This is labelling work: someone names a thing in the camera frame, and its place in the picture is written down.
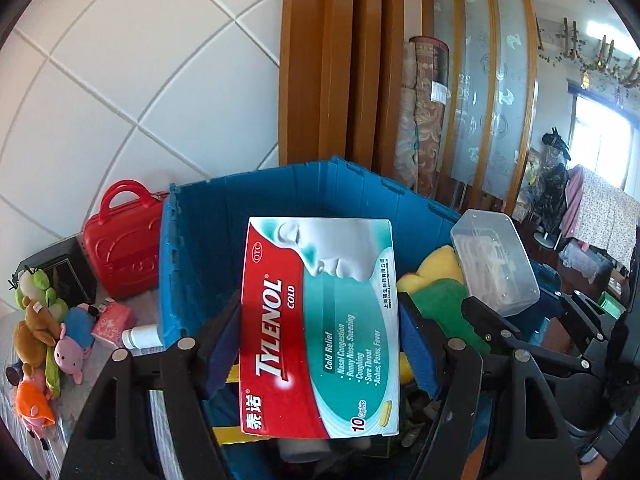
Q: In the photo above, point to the plastic-wrapped rolled carpet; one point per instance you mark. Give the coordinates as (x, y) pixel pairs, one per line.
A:
(405, 135)

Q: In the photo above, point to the frosted glass door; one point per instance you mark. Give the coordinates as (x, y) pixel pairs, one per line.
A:
(500, 110)

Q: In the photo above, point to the yellow and green duck plush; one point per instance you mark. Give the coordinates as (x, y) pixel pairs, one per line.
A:
(440, 305)

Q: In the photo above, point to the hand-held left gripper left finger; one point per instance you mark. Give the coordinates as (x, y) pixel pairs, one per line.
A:
(225, 350)

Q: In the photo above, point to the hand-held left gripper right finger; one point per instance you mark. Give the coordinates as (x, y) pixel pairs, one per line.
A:
(415, 350)

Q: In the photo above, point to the red and teal medicine box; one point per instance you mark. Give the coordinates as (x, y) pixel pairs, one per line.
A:
(320, 330)

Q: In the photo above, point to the small black and white box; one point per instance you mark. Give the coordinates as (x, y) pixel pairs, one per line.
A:
(97, 308)

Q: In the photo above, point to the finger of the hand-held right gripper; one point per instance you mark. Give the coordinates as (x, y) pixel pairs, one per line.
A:
(487, 317)
(590, 317)

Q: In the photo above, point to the floral cloth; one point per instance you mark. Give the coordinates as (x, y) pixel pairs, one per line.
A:
(600, 210)

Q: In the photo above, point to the blue plastic crate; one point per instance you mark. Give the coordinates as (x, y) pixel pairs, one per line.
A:
(210, 240)

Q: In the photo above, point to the white bottle with yellow label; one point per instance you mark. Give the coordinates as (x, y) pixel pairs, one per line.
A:
(142, 337)

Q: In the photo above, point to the clear plastic box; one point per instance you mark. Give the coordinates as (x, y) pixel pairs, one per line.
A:
(495, 260)

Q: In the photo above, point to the wall vine decoration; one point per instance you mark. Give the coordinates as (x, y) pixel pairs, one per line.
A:
(600, 60)

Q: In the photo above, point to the window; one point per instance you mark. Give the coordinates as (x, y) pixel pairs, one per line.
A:
(600, 130)

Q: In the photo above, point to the wooden door frame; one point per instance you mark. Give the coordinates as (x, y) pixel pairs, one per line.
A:
(325, 60)

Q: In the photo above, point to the small pink pig plush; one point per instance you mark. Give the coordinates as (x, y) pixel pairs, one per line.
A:
(70, 355)

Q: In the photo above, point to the orange pig plush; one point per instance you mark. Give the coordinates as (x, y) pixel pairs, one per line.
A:
(32, 402)

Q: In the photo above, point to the brown glass bottle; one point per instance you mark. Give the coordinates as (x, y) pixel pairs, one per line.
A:
(12, 374)

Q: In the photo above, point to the green frog plush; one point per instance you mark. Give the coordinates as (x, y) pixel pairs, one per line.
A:
(35, 285)

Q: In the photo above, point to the red hard-shell suitcase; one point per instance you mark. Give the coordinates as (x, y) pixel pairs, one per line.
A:
(120, 255)

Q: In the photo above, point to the green pod plush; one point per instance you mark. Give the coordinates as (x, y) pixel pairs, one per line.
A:
(52, 375)

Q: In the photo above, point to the brown bear plush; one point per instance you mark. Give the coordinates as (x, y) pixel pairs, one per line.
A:
(32, 335)

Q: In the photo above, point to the patterned rolled carpet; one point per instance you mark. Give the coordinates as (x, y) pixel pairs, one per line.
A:
(430, 125)

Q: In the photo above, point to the dark hanging garment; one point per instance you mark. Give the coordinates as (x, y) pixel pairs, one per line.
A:
(552, 185)

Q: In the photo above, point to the blue plush toy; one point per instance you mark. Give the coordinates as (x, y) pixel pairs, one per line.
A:
(79, 327)

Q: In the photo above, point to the pink tissue box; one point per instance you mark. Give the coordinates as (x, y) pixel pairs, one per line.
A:
(112, 322)

